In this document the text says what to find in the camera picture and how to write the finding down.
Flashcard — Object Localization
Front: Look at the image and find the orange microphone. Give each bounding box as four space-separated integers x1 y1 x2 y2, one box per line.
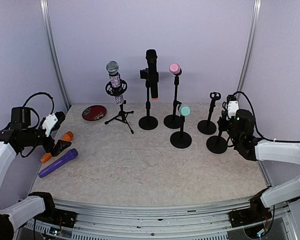
40 131 74 163

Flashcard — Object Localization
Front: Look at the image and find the purple microphone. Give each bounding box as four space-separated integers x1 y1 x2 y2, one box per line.
38 148 79 178

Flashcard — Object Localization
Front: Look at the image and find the black round-base stand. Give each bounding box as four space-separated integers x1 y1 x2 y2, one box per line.
197 91 221 135

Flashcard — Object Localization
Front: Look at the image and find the teal microphone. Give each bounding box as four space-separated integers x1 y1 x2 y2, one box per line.
178 104 191 117

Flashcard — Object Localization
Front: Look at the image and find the pink microphone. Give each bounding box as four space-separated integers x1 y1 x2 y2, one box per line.
169 63 182 76

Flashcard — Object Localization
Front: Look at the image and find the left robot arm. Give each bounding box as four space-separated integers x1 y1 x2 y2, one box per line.
0 103 71 240

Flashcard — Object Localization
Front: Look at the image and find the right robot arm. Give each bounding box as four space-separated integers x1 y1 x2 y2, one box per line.
218 91 300 222

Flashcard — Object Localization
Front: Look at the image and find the black tripod mic stand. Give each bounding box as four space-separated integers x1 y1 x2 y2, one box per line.
104 79 134 134

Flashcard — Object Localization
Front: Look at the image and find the silver rhinestone microphone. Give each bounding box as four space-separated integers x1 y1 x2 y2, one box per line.
106 60 124 105

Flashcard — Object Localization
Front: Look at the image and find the black tall microphone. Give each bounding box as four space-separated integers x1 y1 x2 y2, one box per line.
145 49 159 100

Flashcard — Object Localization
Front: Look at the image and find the dark red floral plate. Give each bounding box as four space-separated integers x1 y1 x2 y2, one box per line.
81 105 107 122

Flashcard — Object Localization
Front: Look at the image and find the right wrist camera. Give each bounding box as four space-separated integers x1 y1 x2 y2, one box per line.
223 94 239 121

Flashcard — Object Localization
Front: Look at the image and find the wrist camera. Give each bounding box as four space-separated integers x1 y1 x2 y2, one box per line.
40 111 66 137
223 94 239 121

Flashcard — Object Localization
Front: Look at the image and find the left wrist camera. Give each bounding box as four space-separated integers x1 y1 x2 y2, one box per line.
40 111 66 137

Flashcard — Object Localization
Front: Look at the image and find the right metal frame post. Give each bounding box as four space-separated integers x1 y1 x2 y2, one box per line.
235 0 262 92

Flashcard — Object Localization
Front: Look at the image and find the metal frame post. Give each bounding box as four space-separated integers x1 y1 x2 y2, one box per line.
235 0 262 92
39 0 71 111

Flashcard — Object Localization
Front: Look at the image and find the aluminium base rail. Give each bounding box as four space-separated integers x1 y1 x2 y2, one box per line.
7 194 300 240

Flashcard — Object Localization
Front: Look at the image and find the left metal frame post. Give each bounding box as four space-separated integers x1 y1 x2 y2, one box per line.
39 0 71 111

